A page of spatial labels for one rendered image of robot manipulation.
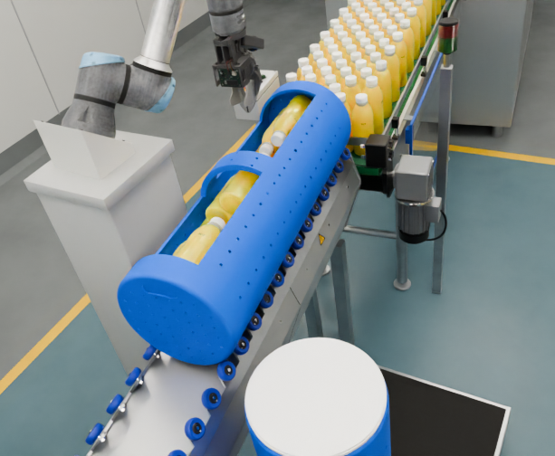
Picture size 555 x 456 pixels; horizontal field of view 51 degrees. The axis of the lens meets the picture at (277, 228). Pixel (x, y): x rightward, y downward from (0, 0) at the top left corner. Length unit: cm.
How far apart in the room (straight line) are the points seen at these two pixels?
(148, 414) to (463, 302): 173
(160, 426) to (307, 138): 81
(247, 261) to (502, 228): 206
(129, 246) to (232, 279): 60
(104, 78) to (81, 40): 318
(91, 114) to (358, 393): 105
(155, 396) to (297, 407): 37
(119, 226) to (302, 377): 77
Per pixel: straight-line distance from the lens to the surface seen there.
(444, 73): 213
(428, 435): 216
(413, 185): 203
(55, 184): 178
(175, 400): 137
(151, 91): 176
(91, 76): 174
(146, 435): 134
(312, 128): 163
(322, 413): 115
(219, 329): 122
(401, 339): 259
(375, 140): 192
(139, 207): 176
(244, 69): 136
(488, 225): 315
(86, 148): 167
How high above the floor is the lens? 200
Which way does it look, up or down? 39 degrees down
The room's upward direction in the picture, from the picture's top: 11 degrees counter-clockwise
